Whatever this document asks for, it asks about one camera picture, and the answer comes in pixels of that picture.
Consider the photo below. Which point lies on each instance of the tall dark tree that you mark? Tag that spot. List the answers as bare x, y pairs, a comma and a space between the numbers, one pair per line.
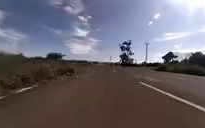
126, 53

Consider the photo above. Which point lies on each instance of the reddish brown asphalt road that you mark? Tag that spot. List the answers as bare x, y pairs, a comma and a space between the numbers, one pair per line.
103, 100

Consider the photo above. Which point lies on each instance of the utility pole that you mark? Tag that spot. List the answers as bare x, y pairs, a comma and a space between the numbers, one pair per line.
146, 52

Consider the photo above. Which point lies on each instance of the low wide dark tree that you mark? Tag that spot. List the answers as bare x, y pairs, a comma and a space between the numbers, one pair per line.
55, 55

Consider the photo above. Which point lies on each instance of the round dark tree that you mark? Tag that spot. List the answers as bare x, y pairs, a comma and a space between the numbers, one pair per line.
169, 57

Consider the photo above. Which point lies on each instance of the white road edge line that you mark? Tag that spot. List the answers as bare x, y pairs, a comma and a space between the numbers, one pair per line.
25, 89

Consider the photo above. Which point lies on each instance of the white dashed centre line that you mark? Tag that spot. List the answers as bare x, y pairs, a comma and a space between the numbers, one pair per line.
176, 97

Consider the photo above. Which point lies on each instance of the dry grass verge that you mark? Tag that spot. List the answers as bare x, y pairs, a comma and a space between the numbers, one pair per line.
20, 71

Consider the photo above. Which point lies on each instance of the dark bushes and trees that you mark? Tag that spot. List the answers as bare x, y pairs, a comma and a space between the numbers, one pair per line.
196, 63

